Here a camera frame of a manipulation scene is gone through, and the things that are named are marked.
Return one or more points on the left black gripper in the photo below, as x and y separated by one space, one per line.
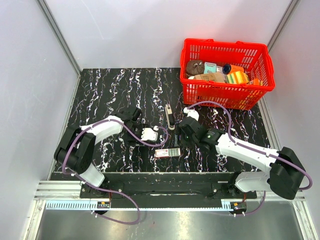
133 141

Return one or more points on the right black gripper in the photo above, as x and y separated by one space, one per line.
183 141

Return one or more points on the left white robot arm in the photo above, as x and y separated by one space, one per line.
76 147

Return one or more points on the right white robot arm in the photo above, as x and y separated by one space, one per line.
279 171

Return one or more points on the brown cardboard box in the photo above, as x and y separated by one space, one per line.
216 77

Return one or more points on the brown round item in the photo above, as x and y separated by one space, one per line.
195 67

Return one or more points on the teal white box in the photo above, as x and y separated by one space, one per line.
210 67

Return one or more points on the yellow green sticky notes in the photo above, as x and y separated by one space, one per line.
238 78

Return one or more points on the orange bottle blue cap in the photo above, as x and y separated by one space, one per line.
230 68

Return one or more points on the red plastic basket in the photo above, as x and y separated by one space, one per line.
253 57

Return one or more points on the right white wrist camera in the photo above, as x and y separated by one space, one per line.
191 113

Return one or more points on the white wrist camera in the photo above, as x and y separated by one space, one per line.
191 113
149 134

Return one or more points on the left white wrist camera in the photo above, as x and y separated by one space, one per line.
149 134

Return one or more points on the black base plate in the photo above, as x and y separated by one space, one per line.
152 203

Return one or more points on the aluminium frame rail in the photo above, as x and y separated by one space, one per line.
143 188

